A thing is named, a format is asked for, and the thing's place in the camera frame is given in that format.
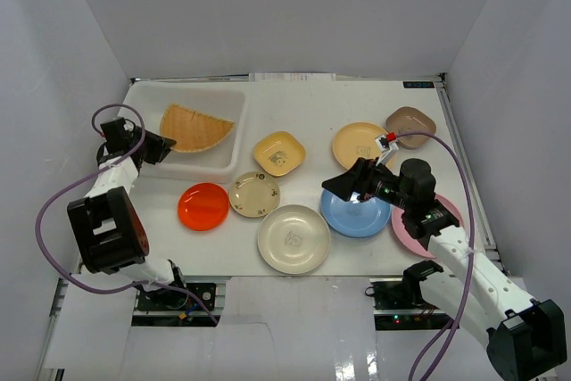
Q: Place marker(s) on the white plastic bin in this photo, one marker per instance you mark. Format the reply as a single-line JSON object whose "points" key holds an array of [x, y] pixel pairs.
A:
{"points": [[217, 164]]}

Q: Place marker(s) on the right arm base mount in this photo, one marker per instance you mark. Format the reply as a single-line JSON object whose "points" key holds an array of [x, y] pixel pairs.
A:
{"points": [[394, 309]]}

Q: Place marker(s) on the blue round plate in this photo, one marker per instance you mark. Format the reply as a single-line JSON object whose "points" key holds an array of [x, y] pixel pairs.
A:
{"points": [[354, 218]]}

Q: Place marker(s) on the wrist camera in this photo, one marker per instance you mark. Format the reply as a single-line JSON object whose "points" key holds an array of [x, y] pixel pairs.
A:
{"points": [[388, 146], [118, 124]]}

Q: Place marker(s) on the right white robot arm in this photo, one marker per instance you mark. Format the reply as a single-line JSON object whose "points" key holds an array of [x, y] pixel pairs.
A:
{"points": [[522, 336]]}

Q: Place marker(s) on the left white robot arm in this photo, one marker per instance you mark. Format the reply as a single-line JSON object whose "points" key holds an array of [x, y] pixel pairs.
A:
{"points": [[110, 236]]}

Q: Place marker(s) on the paper sheet at back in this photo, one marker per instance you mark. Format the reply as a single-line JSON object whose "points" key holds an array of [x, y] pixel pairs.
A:
{"points": [[291, 76]]}

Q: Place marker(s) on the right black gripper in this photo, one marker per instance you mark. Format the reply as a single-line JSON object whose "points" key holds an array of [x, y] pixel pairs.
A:
{"points": [[352, 181]]}

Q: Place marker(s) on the tan round plate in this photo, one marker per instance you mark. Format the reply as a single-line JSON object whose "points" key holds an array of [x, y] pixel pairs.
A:
{"points": [[356, 140]]}

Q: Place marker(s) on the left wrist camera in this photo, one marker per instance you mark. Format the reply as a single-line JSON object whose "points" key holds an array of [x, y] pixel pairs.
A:
{"points": [[118, 124]]}

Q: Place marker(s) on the orange round plate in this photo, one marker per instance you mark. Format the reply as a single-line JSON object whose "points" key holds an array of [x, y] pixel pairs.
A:
{"points": [[203, 207]]}

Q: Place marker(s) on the pink round plate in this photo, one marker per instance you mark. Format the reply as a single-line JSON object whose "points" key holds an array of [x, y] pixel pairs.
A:
{"points": [[404, 237]]}

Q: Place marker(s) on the yellow square panda dish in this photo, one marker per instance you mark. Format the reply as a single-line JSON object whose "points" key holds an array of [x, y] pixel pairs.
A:
{"points": [[279, 153]]}

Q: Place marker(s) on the brown square dish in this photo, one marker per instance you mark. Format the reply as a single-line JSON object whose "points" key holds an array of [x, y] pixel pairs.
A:
{"points": [[408, 119]]}

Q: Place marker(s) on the cream round plate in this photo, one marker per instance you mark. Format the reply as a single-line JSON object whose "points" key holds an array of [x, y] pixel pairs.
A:
{"points": [[294, 240]]}

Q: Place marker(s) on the beige patterned small plate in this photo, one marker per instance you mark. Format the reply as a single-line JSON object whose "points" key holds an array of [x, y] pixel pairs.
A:
{"points": [[254, 194]]}

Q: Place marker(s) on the dark table label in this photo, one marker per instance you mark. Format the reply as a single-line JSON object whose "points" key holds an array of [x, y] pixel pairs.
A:
{"points": [[418, 84]]}

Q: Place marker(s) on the woven fan-shaped basket plate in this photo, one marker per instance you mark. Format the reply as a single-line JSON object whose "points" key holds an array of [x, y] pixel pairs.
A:
{"points": [[193, 131]]}

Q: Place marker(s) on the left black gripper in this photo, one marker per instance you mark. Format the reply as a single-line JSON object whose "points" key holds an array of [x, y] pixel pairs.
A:
{"points": [[149, 145]]}

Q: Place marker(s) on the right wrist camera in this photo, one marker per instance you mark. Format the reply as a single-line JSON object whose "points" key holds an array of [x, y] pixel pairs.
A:
{"points": [[388, 146]]}

